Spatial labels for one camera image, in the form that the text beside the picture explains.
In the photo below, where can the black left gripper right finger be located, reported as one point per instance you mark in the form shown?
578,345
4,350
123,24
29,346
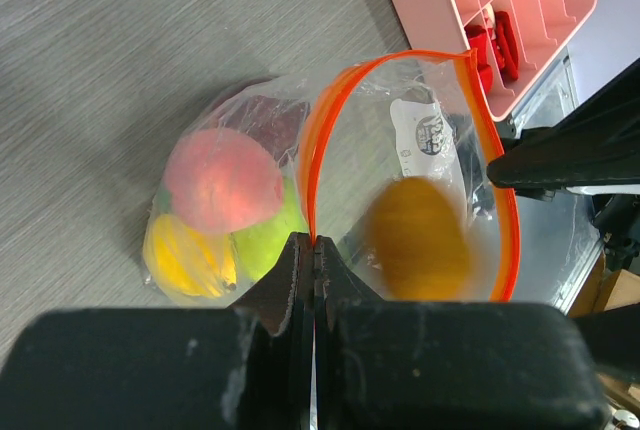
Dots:
473,365

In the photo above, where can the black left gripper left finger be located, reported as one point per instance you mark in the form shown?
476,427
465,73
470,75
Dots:
246,366

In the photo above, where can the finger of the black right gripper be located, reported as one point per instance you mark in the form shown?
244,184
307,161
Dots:
592,151

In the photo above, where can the yellow toy pear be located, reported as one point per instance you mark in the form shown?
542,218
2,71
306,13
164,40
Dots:
187,261

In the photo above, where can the green toy apple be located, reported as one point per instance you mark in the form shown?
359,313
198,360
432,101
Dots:
259,246

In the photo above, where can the orange toy fruit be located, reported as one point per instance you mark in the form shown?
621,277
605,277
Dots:
416,236

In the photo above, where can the pink toy peach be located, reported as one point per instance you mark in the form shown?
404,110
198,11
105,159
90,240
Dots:
222,181

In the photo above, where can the clear orange zip bag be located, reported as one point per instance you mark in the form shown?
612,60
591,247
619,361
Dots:
415,113

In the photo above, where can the dark red toy fruit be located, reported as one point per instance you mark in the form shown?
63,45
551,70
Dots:
274,123

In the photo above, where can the red toy chili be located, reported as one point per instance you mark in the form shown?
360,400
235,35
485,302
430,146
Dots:
505,46

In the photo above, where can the red toy meat piece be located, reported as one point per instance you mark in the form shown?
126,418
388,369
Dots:
478,39

